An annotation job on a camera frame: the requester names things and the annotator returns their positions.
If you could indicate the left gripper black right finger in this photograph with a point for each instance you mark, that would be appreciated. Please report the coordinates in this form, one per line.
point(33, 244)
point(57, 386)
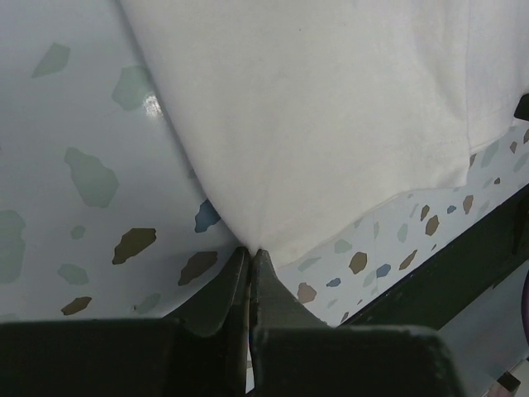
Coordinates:
point(294, 353)

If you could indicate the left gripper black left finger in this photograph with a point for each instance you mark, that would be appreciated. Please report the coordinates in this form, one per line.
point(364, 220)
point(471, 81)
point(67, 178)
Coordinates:
point(199, 349)

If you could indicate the white t shirt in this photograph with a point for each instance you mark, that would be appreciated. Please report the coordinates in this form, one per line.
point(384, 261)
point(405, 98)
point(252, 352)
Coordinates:
point(299, 117)

